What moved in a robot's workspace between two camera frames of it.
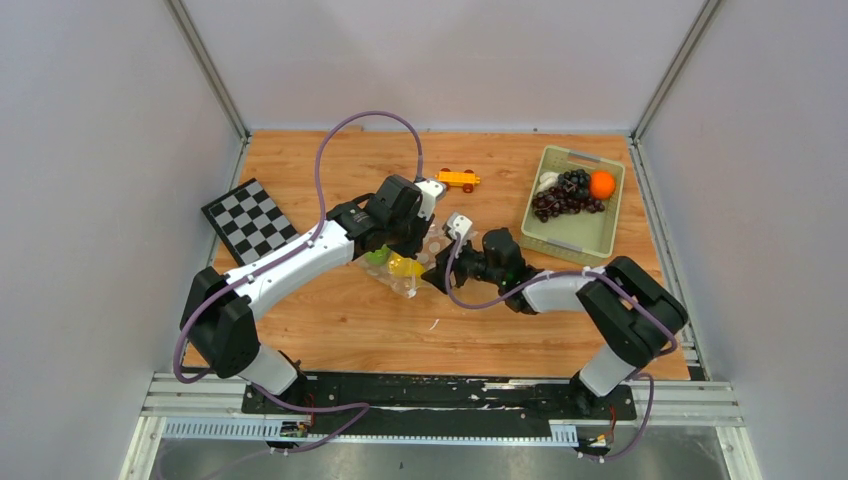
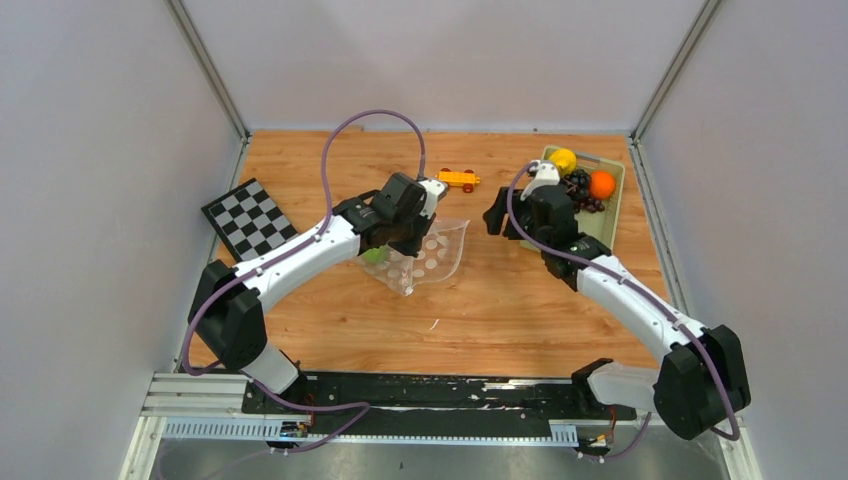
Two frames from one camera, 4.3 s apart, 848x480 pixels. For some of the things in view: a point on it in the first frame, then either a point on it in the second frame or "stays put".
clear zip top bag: x=403 y=272 stays put
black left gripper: x=423 y=225 stays put
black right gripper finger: x=438 y=274 to x=494 y=216
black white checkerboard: x=250 y=221 stays put
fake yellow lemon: x=404 y=266 to x=564 y=160
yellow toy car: x=454 y=178 stays put
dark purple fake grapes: x=571 y=194 stays put
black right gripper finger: x=467 y=255 to x=521 y=211
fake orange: x=602 y=185 stays put
